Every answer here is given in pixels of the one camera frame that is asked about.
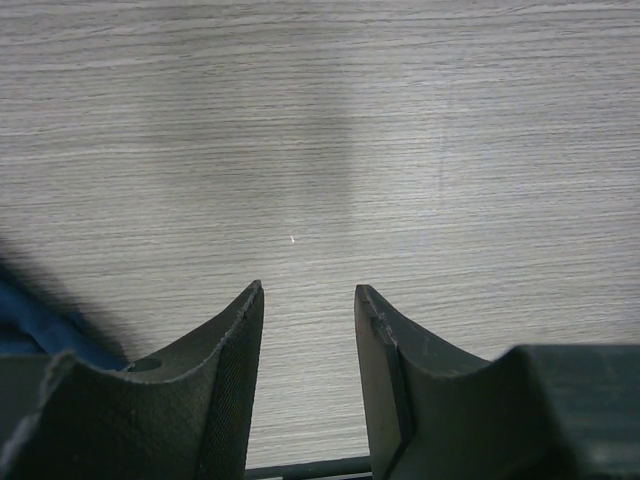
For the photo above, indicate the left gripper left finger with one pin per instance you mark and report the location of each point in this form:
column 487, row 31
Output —
column 191, row 402

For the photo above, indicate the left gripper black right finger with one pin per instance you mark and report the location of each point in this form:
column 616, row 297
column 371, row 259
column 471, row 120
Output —
column 430, row 407

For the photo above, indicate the dark blue t shirt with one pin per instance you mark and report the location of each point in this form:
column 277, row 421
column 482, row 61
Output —
column 30, row 326

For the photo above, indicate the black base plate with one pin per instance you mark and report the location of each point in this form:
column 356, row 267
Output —
column 347, row 468

